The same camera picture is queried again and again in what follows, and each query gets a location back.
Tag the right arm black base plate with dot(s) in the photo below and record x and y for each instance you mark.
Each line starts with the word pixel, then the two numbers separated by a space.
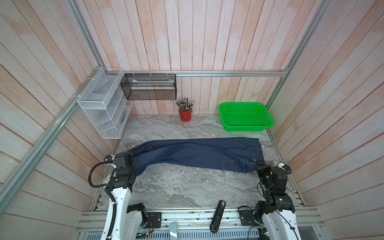
pixel 247 217

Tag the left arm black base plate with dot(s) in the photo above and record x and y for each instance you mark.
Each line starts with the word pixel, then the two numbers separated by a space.
pixel 152 220

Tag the dark blue denim trousers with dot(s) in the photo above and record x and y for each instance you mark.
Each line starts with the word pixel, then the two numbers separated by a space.
pixel 241 155

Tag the white wire mesh shelf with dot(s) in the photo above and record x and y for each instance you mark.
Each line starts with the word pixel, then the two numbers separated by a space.
pixel 104 102

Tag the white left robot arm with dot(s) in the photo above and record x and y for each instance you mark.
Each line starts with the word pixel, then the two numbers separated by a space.
pixel 123 221

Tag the red metal pencil bucket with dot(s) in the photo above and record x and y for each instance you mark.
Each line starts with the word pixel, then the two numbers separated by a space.
pixel 185 116

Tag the black wire mesh basket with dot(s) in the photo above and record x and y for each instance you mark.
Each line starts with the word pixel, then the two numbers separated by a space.
pixel 138 87

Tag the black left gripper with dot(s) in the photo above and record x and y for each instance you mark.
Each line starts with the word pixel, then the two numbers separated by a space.
pixel 132 163

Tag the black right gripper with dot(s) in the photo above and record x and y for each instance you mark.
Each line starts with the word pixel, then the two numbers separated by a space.
pixel 260 170

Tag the green plastic basket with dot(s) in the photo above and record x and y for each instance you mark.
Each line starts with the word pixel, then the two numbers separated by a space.
pixel 245 117

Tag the aluminium frame rail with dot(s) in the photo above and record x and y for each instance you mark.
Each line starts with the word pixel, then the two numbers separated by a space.
pixel 50 50

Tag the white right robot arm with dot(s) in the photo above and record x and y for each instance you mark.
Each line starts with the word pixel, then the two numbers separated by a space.
pixel 276 212

